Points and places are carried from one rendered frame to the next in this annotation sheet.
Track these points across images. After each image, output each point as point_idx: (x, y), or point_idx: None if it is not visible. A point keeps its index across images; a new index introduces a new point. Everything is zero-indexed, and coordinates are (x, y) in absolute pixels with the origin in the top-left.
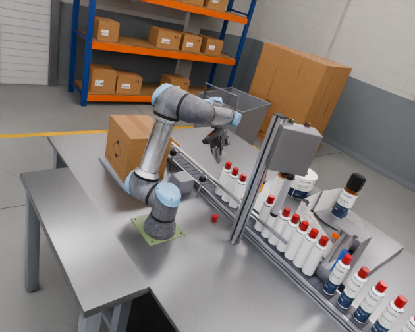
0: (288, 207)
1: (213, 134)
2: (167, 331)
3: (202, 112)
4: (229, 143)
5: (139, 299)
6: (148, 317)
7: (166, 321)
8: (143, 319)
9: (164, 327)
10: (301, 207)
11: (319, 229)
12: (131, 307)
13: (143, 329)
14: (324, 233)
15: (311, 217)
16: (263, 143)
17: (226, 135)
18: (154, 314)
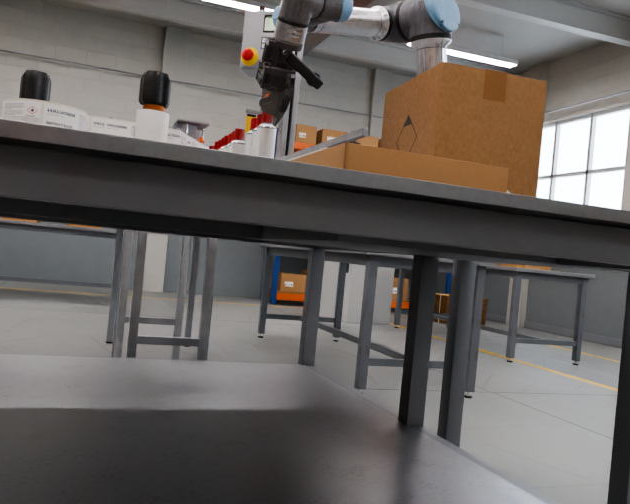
0: (230, 133)
1: (303, 62)
2: (327, 411)
3: (389, 24)
4: (256, 75)
5: (370, 434)
6: (357, 422)
7: (326, 416)
8: (365, 422)
9: (331, 414)
10: (180, 141)
11: (198, 146)
12: (387, 431)
13: (367, 417)
14: (202, 145)
15: (190, 141)
16: (303, 47)
17: (261, 59)
18: (345, 422)
